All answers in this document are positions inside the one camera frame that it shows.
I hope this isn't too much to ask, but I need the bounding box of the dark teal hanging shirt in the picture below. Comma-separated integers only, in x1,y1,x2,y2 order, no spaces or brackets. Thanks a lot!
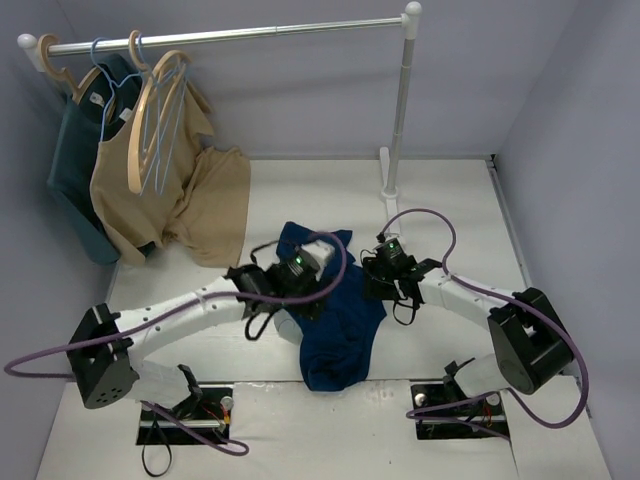
47,76,120,265

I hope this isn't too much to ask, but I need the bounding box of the light blue wire hanger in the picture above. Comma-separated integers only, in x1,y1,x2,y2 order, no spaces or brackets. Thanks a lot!
90,37,143,142
134,37,191,195

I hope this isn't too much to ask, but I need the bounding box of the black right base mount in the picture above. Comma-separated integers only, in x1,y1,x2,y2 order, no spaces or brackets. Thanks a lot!
410,381,510,441

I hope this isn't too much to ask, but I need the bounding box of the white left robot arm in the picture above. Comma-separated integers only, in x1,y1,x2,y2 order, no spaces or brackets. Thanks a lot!
67,240,336,420

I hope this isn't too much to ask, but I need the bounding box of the silver clothes rack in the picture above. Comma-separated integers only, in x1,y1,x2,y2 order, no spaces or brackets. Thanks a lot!
17,1,422,218

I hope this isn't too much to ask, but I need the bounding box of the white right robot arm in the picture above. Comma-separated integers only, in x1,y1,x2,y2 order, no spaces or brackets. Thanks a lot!
362,238,575,412

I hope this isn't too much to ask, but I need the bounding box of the beige hanging shirt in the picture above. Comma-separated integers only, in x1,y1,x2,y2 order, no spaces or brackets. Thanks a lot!
90,87,251,268

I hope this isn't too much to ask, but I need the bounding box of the wooden hanger far left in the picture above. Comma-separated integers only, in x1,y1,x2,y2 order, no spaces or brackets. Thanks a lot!
37,33,119,121

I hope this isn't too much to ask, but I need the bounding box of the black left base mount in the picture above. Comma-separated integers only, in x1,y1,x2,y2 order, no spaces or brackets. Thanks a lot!
136,384,233,446

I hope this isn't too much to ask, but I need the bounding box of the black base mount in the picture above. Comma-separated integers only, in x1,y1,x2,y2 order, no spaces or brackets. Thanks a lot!
136,384,233,446
410,381,510,441

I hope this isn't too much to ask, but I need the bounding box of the wooden hanger with beige shirt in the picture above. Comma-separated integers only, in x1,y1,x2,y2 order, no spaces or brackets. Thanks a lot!
127,29,193,195

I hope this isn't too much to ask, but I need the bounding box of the black looped strap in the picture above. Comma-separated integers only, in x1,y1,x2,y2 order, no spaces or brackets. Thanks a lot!
141,419,174,478

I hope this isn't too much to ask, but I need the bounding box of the blue Mickey Mouse t-shirt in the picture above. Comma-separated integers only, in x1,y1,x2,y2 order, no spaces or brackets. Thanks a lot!
274,254,386,392

